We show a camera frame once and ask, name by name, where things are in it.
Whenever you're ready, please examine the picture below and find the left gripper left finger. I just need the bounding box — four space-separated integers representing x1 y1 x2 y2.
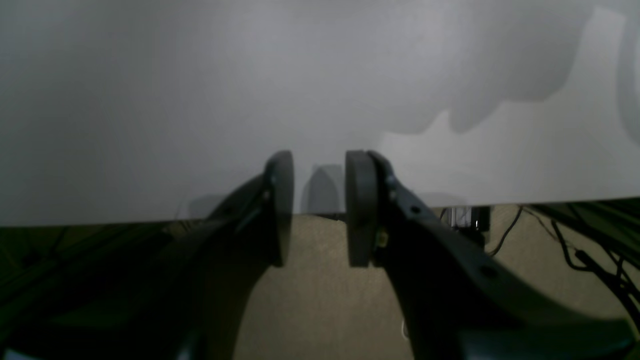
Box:
1 150 295 360

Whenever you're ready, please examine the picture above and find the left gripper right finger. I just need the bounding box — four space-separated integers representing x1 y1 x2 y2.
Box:
345 150 636 360

